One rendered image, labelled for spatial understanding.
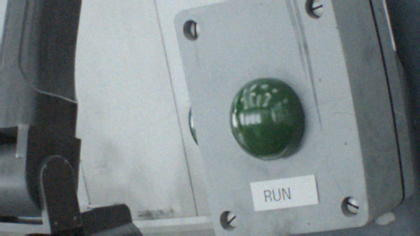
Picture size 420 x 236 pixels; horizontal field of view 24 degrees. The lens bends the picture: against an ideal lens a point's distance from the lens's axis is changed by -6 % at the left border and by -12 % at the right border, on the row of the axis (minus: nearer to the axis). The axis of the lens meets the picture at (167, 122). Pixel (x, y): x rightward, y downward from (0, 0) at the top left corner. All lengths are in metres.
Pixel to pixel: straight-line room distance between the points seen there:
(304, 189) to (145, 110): 7.09
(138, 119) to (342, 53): 7.17
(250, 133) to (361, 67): 0.05
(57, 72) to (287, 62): 0.44
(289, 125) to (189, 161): 6.93
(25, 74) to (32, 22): 0.04
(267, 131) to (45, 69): 0.43
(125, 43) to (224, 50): 7.11
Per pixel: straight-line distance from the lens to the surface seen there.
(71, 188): 0.79
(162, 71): 7.32
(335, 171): 0.38
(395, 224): 0.42
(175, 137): 7.34
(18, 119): 0.78
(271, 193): 0.40
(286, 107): 0.38
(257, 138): 0.38
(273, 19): 0.38
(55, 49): 0.81
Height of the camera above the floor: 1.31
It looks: 3 degrees down
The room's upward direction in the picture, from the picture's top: 11 degrees counter-clockwise
